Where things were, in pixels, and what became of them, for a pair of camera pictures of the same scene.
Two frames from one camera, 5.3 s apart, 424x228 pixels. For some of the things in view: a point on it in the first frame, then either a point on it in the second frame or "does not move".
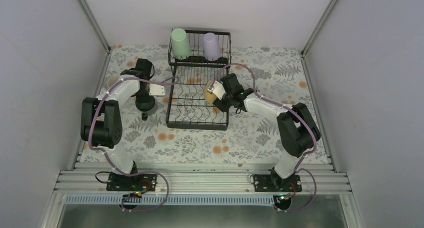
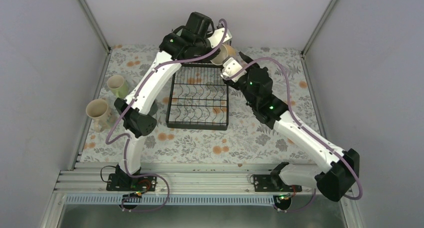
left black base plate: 141,182 does not move
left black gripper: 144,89 -> 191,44
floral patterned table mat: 278,71 does not move
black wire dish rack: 189,80 does not move
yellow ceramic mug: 210,97 -> 225,51
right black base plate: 272,183 does not move
